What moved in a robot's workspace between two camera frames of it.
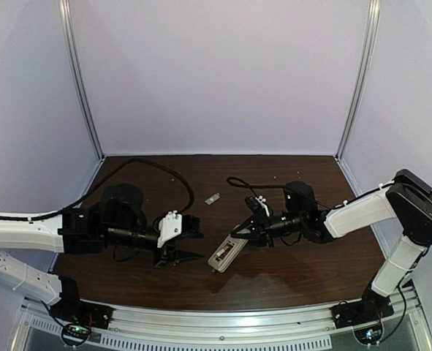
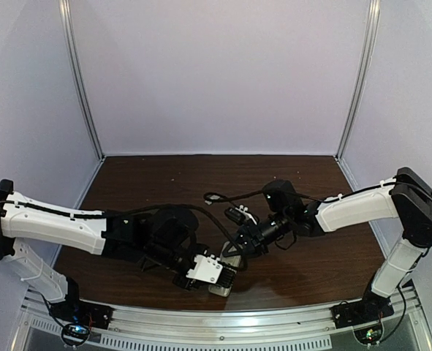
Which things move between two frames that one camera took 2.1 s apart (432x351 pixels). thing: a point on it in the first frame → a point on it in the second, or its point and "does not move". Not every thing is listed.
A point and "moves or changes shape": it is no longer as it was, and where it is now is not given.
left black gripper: x=166 y=254 → x=188 y=279
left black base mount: x=78 y=316 does not move
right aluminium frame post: x=372 y=24 does not move
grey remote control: x=228 y=251 moves or changes shape
